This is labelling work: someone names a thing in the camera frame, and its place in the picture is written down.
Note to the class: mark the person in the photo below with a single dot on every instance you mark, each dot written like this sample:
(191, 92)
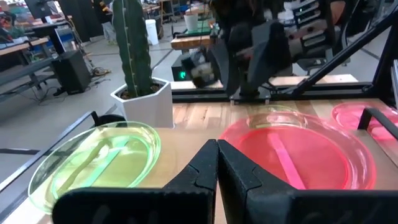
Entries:
(105, 21)

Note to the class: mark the dark computer monitor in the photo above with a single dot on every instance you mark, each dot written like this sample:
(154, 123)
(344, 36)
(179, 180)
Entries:
(40, 7)

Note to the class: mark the white bin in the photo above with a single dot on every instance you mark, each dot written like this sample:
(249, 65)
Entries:
(191, 22)
(152, 32)

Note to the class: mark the wood-topped desk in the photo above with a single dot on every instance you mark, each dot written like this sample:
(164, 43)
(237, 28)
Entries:
(21, 46)

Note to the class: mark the black computer tower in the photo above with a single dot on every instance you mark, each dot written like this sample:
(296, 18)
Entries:
(71, 73)

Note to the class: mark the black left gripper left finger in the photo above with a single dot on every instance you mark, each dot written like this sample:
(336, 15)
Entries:
(186, 205)

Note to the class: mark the white hexagonal plant pot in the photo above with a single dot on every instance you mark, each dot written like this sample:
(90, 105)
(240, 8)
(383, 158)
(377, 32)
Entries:
(149, 109)

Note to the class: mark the black office chair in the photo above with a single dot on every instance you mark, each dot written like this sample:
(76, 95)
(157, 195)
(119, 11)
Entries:
(314, 31)

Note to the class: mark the wooden shelf with black frame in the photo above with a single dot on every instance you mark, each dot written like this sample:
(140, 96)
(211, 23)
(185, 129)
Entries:
(186, 146)

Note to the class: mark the tall green cactus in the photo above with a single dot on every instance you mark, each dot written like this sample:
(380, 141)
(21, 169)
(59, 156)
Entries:
(132, 46)

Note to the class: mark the translucent red plastic plate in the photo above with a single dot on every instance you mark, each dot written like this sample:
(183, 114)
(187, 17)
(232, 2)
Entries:
(311, 155)
(348, 116)

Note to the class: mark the black box with green light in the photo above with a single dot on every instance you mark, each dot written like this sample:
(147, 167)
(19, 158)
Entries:
(177, 70)

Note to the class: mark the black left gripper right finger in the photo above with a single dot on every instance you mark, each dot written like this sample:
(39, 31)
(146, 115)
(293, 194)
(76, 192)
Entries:
(264, 205)

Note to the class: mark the wooden workbench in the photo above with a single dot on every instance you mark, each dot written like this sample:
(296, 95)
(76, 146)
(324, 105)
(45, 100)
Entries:
(189, 43)

